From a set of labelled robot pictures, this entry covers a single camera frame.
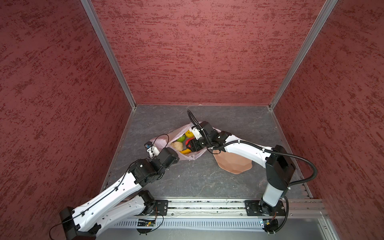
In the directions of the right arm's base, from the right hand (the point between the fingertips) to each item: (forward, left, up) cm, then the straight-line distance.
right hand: (190, 147), depth 83 cm
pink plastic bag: (-3, +12, +13) cm, 18 cm away
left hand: (-8, +12, +3) cm, 15 cm away
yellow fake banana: (+2, +3, -9) cm, 10 cm away
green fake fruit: (+10, +6, -7) cm, 14 cm away
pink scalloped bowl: (-3, -27, -15) cm, 31 cm away
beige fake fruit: (+6, +9, -7) cm, 13 cm away
